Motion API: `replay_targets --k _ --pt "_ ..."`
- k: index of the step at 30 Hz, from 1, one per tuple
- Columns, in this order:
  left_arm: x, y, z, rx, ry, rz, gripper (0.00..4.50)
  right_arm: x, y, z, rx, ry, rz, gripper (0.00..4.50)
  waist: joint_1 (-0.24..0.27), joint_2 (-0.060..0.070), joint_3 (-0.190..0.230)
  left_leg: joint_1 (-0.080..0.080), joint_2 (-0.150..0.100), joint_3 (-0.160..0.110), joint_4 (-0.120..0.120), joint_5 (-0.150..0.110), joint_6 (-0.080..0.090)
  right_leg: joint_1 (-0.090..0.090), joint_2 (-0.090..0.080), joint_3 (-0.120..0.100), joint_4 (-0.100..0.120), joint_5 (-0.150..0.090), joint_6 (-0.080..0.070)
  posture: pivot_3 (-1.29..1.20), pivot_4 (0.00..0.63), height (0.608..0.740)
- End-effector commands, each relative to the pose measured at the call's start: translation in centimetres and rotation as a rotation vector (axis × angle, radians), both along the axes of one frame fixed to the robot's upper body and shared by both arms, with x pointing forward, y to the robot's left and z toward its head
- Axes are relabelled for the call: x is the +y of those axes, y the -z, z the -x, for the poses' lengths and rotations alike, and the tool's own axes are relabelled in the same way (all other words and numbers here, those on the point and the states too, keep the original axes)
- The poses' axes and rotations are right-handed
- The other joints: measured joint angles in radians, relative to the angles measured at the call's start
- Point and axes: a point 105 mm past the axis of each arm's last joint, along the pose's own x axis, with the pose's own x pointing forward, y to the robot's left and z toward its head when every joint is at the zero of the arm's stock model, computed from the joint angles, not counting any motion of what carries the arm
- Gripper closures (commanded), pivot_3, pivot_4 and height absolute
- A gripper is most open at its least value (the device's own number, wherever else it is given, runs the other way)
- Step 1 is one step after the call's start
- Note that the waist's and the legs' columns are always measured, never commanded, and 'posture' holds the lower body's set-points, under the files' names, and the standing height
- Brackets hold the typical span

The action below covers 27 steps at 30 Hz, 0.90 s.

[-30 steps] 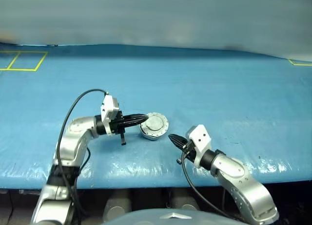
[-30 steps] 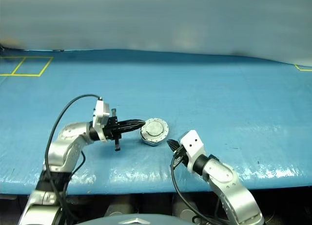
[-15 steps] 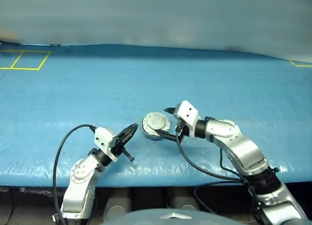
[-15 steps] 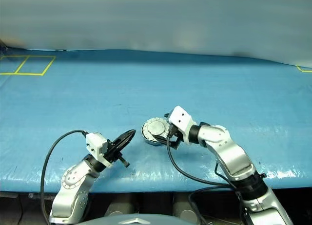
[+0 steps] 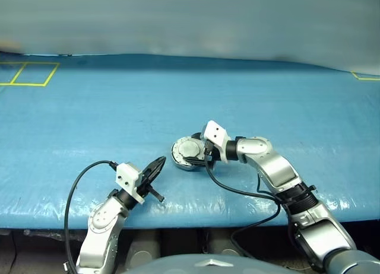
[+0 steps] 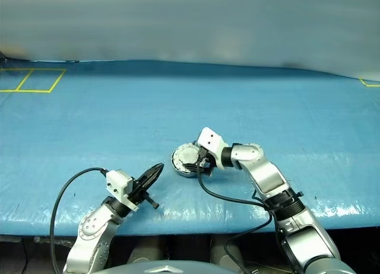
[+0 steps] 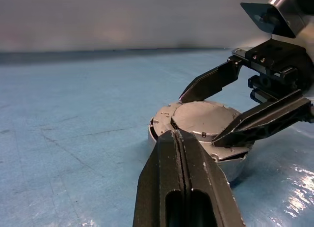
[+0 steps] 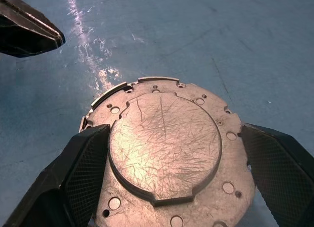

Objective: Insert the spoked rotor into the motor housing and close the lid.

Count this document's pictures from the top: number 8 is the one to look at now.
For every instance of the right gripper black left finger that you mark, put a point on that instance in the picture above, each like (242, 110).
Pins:
(81, 168)

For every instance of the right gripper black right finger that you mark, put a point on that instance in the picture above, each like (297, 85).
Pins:
(279, 168)

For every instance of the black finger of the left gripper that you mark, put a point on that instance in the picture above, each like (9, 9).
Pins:
(24, 37)
(29, 13)

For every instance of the grey round rotor disc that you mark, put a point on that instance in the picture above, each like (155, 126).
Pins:
(166, 150)

